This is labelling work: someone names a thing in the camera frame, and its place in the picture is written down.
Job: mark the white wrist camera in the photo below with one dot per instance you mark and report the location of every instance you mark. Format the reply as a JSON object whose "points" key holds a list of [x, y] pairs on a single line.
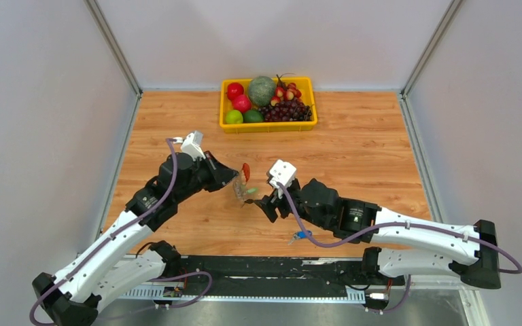
{"points": [[191, 144], [281, 173]]}

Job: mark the metal key organizer with rings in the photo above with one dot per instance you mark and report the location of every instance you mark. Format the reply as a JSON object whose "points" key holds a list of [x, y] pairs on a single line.
{"points": [[244, 193]]}

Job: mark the red cherry cluster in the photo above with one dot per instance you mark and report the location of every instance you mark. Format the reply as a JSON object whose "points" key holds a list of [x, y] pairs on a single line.
{"points": [[285, 92]]}

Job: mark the dark green avocado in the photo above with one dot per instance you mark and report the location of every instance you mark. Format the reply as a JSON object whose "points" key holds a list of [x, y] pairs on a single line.
{"points": [[253, 116]]}

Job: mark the green melon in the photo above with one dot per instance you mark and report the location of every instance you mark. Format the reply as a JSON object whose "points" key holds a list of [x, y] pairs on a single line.
{"points": [[260, 90]]}

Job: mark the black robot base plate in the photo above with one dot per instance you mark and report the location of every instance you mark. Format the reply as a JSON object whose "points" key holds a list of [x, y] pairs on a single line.
{"points": [[242, 275]]}

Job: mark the light green lime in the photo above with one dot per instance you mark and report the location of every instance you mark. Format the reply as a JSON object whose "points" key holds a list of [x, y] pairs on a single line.
{"points": [[233, 117]]}

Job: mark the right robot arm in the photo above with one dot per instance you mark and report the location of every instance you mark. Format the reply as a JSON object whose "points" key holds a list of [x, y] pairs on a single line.
{"points": [[399, 244]]}

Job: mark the pink red apple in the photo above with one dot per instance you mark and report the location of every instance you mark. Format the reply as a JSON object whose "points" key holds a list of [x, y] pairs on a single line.
{"points": [[241, 103]]}

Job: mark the slotted grey cable duct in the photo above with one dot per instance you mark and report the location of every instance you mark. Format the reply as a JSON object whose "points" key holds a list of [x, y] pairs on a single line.
{"points": [[157, 293]]}

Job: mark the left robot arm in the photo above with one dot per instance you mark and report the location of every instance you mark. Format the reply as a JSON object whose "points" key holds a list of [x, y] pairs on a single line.
{"points": [[77, 293]]}

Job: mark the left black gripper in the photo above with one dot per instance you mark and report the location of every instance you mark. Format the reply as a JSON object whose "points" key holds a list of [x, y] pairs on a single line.
{"points": [[224, 174]]}

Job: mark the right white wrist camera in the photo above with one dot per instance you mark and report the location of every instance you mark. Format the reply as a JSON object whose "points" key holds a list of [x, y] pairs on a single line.
{"points": [[281, 173]]}

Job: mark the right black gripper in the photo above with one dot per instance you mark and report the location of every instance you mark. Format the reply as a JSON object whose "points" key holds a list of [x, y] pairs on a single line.
{"points": [[268, 204]]}

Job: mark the dark purple grape bunch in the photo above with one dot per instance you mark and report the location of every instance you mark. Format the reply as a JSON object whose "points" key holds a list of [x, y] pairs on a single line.
{"points": [[287, 111]]}

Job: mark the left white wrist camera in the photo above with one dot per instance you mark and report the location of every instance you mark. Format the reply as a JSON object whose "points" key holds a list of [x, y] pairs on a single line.
{"points": [[191, 144]]}

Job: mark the key with blue tag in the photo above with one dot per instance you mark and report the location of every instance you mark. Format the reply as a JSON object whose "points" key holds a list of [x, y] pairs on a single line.
{"points": [[299, 236]]}

